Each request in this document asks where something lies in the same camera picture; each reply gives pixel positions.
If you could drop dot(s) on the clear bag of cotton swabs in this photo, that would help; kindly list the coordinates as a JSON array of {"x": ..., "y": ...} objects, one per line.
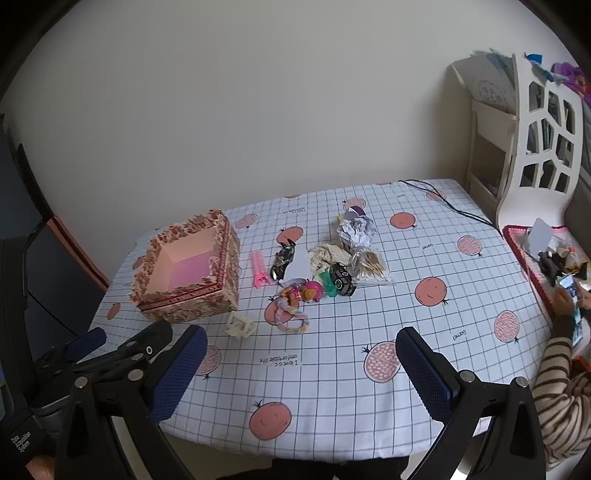
[{"x": 369, "y": 270}]

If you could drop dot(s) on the white wooden shelf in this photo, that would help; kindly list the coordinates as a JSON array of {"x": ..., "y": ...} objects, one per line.
[{"x": 494, "y": 124}]

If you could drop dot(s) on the checked fruit-print tablecloth desktop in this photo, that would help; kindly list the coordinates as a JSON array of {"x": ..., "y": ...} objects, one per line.
[{"x": 397, "y": 277}]

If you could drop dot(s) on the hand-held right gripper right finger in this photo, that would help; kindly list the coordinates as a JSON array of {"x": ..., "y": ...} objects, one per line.
[{"x": 425, "y": 378}]

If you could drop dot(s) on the pink doll toy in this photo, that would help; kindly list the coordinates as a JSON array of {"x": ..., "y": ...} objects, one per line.
[{"x": 311, "y": 290}]

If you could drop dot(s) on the white paper card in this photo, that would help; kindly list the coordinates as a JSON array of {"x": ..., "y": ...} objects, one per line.
[{"x": 300, "y": 267}]

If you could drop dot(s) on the green plastic clip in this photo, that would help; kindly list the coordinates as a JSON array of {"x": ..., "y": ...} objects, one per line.
[{"x": 331, "y": 288}]

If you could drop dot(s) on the cream scrunchie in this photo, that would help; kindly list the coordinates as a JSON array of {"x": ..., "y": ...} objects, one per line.
[{"x": 325, "y": 256}]

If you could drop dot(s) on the silver foil wrapper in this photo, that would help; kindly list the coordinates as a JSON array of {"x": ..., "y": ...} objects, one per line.
[{"x": 355, "y": 233}]

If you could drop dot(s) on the dark cabinet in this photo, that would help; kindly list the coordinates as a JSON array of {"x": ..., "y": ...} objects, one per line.
[{"x": 46, "y": 286}]

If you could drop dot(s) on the pink crocheted basket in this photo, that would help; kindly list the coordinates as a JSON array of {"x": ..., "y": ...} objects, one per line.
[{"x": 521, "y": 258}]

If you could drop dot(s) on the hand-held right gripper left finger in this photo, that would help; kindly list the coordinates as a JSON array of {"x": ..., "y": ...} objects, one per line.
[{"x": 180, "y": 374}]

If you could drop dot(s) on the pink board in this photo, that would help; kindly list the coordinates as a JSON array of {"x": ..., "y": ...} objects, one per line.
[{"x": 78, "y": 249}]

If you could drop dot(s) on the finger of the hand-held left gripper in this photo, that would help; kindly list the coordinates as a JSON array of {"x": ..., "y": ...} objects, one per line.
[
  {"x": 147, "y": 341},
  {"x": 87, "y": 344}
]

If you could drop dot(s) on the floral cardboard gift box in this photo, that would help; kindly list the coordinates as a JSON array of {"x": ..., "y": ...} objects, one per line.
[{"x": 184, "y": 304}]

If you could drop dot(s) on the white cutout chair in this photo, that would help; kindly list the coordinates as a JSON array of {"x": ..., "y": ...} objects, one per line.
[{"x": 531, "y": 203}]

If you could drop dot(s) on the purple plush toy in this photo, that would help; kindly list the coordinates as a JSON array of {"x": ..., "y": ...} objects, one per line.
[{"x": 575, "y": 76}]

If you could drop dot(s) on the white card in basket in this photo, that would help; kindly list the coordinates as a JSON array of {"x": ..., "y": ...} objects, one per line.
[{"x": 540, "y": 237}]

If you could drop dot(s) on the black patterned claw clip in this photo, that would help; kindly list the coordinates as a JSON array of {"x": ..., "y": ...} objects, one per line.
[{"x": 282, "y": 258}]

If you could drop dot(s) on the pink hair roller clip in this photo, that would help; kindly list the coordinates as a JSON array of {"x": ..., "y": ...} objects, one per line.
[{"x": 257, "y": 270}]

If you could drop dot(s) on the cream hair claw clip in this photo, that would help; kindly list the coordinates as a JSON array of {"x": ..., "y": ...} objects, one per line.
[{"x": 238, "y": 325}]

